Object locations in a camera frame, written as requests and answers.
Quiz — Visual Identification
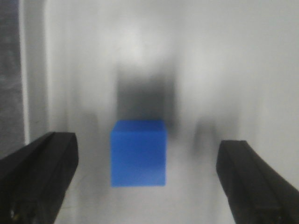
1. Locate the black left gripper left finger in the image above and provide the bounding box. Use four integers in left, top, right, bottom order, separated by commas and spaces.
0, 132, 78, 224

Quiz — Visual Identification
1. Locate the grey metal tray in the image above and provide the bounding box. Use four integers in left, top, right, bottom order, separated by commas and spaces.
19, 0, 299, 224

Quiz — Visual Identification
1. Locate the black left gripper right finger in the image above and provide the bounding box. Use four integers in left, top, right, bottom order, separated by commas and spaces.
216, 140, 299, 224

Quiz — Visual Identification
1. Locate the blue cube block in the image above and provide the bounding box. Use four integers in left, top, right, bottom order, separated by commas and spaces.
110, 120, 167, 187

